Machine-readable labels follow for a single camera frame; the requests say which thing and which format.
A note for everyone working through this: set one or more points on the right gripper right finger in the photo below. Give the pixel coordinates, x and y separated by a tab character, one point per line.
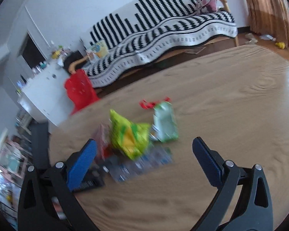
210	161

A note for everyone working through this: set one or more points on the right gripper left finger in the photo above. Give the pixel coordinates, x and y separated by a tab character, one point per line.
79	163

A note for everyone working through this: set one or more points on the dark red drink box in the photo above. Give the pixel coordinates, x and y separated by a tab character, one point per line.
102	139

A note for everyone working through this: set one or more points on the silver pill blister pack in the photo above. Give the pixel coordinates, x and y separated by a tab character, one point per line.
155	157

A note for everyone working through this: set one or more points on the yellow green snack bag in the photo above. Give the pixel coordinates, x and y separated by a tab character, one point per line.
132	139

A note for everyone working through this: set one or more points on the red ribbon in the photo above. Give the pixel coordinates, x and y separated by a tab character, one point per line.
150	105

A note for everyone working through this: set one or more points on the red plastic chair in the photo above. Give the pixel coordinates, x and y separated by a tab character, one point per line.
80	91

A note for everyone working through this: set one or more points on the white cabinet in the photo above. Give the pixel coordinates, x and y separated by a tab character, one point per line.
44	97

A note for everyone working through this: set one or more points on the children's picture book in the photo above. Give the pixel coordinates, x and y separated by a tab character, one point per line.
97	51

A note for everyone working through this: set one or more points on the slippers on floor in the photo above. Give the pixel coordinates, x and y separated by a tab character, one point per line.
250	39

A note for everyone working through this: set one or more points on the yellow toy on floor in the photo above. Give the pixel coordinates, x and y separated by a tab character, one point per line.
280	45

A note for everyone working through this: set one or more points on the black white striped sofa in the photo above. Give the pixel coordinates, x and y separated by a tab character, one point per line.
143	30

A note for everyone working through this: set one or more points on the brown curtain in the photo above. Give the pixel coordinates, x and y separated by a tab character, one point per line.
270	17

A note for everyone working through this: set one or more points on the pink cartoon pillow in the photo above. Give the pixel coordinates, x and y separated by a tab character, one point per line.
206	6

